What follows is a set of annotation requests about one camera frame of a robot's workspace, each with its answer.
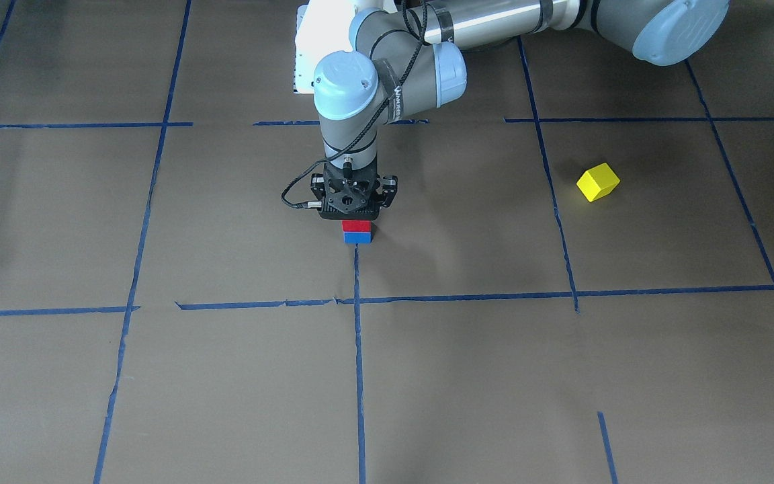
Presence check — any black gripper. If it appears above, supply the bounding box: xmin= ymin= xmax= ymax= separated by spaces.
xmin=310 ymin=165 xmax=398 ymax=221

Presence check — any red cube block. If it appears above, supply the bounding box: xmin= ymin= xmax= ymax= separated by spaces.
xmin=341 ymin=220 xmax=372 ymax=233

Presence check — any blue cube block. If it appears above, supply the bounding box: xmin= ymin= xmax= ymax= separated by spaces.
xmin=342 ymin=232 xmax=374 ymax=244

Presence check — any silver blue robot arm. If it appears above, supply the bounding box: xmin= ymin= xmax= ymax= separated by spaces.
xmin=293 ymin=1 xmax=729 ymax=220

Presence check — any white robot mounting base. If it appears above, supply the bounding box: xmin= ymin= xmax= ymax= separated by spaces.
xmin=293 ymin=1 xmax=357 ymax=94

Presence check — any yellow cube block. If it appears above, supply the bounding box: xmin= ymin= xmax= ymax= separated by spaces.
xmin=576 ymin=162 xmax=621 ymax=202

